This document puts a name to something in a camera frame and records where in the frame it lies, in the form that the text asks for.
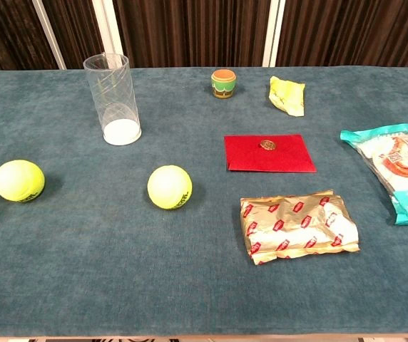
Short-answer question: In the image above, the yellow-green tennis ball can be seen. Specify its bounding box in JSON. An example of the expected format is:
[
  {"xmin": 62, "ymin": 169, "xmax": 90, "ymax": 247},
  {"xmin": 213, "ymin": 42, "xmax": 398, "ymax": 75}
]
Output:
[
  {"xmin": 146, "ymin": 165, "xmax": 193, "ymax": 211},
  {"xmin": 0, "ymin": 159, "xmax": 46, "ymax": 204}
]

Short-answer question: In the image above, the clear plastic ball tube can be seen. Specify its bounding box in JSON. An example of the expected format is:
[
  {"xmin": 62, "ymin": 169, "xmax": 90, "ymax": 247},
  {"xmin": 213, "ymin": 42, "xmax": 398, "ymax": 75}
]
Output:
[{"xmin": 83, "ymin": 53, "xmax": 143, "ymax": 147}]

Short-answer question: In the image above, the red paper envelope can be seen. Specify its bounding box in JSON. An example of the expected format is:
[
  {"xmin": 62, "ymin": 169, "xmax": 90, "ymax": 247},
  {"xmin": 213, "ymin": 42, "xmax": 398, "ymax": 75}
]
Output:
[{"xmin": 223, "ymin": 133, "xmax": 317, "ymax": 174}]

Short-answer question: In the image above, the small orange green cup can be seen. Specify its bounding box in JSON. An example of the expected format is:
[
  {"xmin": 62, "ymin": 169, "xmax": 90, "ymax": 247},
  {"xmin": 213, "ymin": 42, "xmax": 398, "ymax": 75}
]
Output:
[{"xmin": 210, "ymin": 69, "xmax": 237, "ymax": 99}]

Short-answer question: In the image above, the gold foil snack bag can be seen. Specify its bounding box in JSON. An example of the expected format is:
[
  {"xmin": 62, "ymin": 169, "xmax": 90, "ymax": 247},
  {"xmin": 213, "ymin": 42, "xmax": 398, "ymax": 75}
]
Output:
[{"xmin": 240, "ymin": 190, "xmax": 361, "ymax": 266}]

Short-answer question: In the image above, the crumpled yellow snack wrapper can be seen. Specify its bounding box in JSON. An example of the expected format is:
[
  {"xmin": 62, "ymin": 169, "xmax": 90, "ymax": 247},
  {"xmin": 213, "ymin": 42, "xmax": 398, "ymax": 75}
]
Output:
[{"xmin": 269, "ymin": 76, "xmax": 306, "ymax": 118}]

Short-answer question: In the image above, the brown pleated curtain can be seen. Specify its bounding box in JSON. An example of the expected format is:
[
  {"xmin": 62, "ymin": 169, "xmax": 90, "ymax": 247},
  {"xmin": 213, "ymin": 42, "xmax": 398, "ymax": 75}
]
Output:
[{"xmin": 0, "ymin": 0, "xmax": 408, "ymax": 71}]

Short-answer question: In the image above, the teal velvet tablecloth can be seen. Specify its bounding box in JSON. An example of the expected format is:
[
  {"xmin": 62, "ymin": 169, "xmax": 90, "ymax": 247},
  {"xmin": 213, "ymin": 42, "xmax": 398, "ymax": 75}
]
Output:
[{"xmin": 0, "ymin": 66, "xmax": 408, "ymax": 338}]

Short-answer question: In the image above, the teal clear noodle package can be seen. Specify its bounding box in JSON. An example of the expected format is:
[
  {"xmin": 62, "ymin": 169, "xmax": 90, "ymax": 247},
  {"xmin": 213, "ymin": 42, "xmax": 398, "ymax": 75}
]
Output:
[{"xmin": 340, "ymin": 120, "xmax": 408, "ymax": 226}]

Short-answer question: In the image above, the white wide frame post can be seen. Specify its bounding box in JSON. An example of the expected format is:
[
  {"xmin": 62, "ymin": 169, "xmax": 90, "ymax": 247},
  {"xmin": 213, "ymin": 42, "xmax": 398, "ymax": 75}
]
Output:
[{"xmin": 91, "ymin": 0, "xmax": 131, "ymax": 68}]

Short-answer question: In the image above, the white slanted frame post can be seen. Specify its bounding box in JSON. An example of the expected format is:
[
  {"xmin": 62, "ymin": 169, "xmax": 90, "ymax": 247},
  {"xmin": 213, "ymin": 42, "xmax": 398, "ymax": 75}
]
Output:
[{"xmin": 31, "ymin": 0, "xmax": 68, "ymax": 71}]

